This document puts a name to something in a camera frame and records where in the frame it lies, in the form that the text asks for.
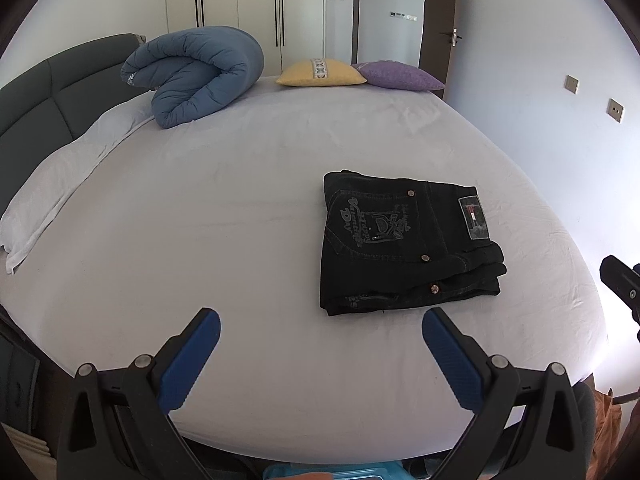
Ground dark bedside cabinet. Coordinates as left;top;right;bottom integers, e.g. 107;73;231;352
0;305;56;441

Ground teal plastic box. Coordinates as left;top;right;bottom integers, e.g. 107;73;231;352
262;462;408;480

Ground grey upholstered headboard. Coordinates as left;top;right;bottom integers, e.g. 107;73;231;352
0;33;147;216

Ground blue rolled duvet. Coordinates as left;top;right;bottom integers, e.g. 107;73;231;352
121;27;265;129

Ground dark brown door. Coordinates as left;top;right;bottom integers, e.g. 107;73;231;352
419;0;463;103

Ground orange brown cloth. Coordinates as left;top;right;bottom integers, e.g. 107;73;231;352
587;387;631;480

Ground dark brown door frame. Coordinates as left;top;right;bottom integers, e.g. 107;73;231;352
352;0;362;64

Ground yellow pillow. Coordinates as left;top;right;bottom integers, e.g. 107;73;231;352
275;58;368;88

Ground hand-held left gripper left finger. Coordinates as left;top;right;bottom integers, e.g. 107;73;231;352
56;307;222;480

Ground black denim pants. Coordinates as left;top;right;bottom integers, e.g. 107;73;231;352
319;170;507;318

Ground purple pillow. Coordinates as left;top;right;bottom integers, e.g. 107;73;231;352
351;60;446;93

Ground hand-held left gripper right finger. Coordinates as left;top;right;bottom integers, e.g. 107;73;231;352
421;307;587;480

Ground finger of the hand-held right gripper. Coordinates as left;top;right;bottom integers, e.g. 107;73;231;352
599;255;640;343

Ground white sheet bed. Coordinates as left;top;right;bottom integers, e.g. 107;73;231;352
0;75;608;461

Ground cream wardrobe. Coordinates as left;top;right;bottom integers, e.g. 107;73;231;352
165;0;326;77

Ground white pillow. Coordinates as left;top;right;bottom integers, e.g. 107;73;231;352
0;100;156;275

